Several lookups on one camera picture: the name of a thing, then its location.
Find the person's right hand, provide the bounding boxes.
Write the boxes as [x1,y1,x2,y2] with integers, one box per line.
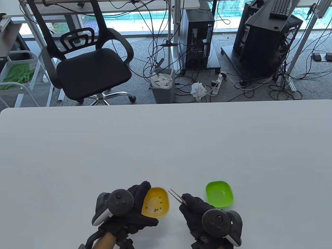
[179,193,234,249]

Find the person's left hand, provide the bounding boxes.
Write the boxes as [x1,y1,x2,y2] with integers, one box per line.
[97,181,159,243]

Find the yellow small dish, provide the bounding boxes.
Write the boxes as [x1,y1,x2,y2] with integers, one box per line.
[141,187,170,218]

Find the group of green mung beans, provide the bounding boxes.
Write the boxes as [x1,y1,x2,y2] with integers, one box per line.
[147,197,163,213]

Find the black white controller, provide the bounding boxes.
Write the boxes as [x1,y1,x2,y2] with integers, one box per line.
[202,209,243,247]
[92,189,134,226]

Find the silver metal tweezers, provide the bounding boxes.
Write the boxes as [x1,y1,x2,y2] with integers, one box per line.
[168,189,188,206]

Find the green small dish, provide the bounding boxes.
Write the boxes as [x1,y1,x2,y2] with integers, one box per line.
[206,181,234,208]

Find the person's left forearm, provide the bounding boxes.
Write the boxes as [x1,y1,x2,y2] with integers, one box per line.
[79,230,134,249]

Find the pile of white rice grains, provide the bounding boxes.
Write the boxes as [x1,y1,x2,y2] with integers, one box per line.
[146,198,160,211]

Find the grey trash bin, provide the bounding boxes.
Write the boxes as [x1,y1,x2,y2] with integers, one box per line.
[150,68,175,104]

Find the white trash bag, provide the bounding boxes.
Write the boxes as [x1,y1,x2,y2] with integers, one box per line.
[151,73,174,89]

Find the crumpled white paper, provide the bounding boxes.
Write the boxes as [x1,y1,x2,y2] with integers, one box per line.
[190,82,208,99]

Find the white power strip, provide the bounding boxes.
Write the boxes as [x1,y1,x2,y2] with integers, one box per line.
[211,73,224,95]

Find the black mesh office chair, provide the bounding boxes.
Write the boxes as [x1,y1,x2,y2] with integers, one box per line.
[26,0,136,106]

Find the black rolling platform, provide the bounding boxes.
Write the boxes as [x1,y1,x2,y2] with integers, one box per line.
[181,43,221,76]

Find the white metal trolley cart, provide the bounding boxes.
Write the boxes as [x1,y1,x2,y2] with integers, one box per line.
[0,50,54,108]

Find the black flat floor platform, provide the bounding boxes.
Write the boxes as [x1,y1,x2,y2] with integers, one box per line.
[221,46,282,83]

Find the green cloth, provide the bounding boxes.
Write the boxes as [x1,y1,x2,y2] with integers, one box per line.
[0,64,35,91]

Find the large black computer tower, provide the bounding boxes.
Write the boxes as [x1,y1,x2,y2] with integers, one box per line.
[233,1,303,78]

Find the black tilted desk panel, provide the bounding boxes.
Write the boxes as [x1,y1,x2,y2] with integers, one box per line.
[245,0,299,32]

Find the black keyboard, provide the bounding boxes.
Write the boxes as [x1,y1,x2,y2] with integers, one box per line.
[269,0,293,19]

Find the white desk post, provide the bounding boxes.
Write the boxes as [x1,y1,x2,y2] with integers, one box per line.
[167,0,182,70]

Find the tangle of black cables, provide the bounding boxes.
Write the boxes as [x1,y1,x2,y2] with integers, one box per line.
[141,34,312,101]

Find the silver aluminium frame leg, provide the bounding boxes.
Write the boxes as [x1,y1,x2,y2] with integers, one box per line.
[287,0,328,92]

